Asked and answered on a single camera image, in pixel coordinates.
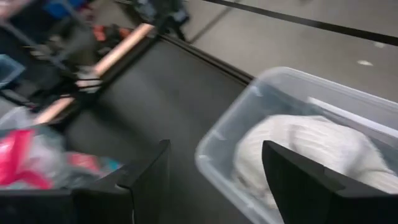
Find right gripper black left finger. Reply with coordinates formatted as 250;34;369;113
0;139;172;224

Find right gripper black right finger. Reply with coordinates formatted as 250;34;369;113
262;139;398;224

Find grey-white microfiber towel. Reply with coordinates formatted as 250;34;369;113
231;114;398;209

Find clear spray bottle red trigger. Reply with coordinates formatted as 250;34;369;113
0;124;124;190

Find clear bin labelled Building Blocks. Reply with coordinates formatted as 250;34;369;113
195;66;398;224

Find wooden workbench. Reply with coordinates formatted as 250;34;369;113
33;22;155;124

